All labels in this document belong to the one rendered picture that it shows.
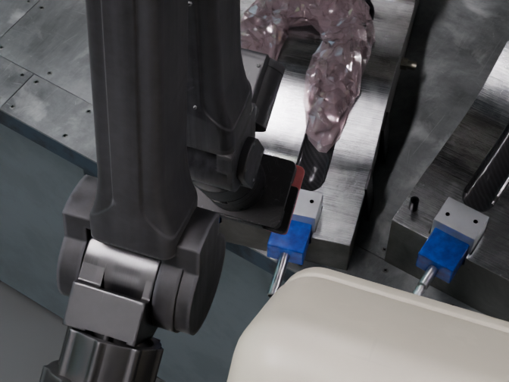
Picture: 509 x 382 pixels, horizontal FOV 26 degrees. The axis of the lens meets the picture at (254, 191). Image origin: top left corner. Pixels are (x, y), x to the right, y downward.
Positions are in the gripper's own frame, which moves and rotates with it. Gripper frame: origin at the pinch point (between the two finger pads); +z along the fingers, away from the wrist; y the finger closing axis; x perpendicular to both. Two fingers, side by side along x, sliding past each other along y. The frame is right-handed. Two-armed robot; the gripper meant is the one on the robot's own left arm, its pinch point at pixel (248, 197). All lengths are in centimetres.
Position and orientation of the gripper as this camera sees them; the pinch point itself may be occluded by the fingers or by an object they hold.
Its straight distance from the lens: 112.4
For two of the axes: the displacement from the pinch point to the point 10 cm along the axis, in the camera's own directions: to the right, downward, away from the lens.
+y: -9.5, -2.6, 1.8
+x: -2.8, 9.5, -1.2
